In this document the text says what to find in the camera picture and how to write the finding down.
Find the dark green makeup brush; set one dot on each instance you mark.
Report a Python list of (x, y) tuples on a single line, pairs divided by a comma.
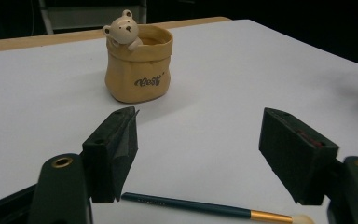
[(192, 206)]

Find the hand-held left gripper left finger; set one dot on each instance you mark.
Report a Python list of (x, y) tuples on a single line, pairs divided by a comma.
[(108, 155)]

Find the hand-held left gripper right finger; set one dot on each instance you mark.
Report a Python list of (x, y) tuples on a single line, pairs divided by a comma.
[(295, 155)]

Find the tan ceramic bear pen holder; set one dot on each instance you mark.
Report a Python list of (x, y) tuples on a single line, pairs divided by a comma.
[(136, 68)]

